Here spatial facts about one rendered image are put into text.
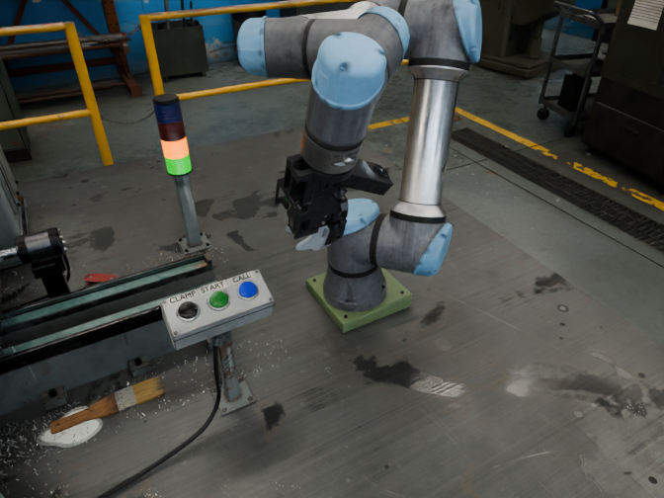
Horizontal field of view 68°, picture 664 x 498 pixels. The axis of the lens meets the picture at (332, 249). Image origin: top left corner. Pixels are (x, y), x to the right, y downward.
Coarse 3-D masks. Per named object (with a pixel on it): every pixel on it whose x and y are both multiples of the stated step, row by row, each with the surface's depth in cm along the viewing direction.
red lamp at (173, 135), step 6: (162, 126) 116; (168, 126) 116; (174, 126) 116; (180, 126) 118; (162, 132) 117; (168, 132) 117; (174, 132) 117; (180, 132) 118; (162, 138) 118; (168, 138) 118; (174, 138) 118; (180, 138) 119
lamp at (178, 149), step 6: (186, 138) 121; (162, 144) 120; (168, 144) 119; (174, 144) 119; (180, 144) 119; (186, 144) 121; (168, 150) 120; (174, 150) 119; (180, 150) 120; (186, 150) 122; (168, 156) 121; (174, 156) 120; (180, 156) 121
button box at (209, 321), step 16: (256, 272) 84; (208, 288) 81; (224, 288) 82; (160, 304) 78; (176, 304) 78; (208, 304) 79; (240, 304) 80; (256, 304) 81; (272, 304) 83; (176, 320) 77; (192, 320) 77; (208, 320) 78; (224, 320) 79; (240, 320) 82; (256, 320) 85; (176, 336) 76; (192, 336) 78; (208, 336) 81
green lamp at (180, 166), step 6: (186, 156) 122; (168, 162) 122; (174, 162) 121; (180, 162) 122; (186, 162) 123; (168, 168) 123; (174, 168) 122; (180, 168) 123; (186, 168) 124; (174, 174) 123; (180, 174) 123
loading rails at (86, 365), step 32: (192, 256) 113; (96, 288) 104; (128, 288) 106; (160, 288) 109; (192, 288) 113; (32, 320) 98; (64, 320) 101; (96, 320) 97; (128, 320) 97; (160, 320) 101; (0, 352) 91; (32, 352) 90; (64, 352) 93; (96, 352) 97; (128, 352) 101; (160, 352) 105; (0, 384) 90; (32, 384) 93; (64, 384) 97
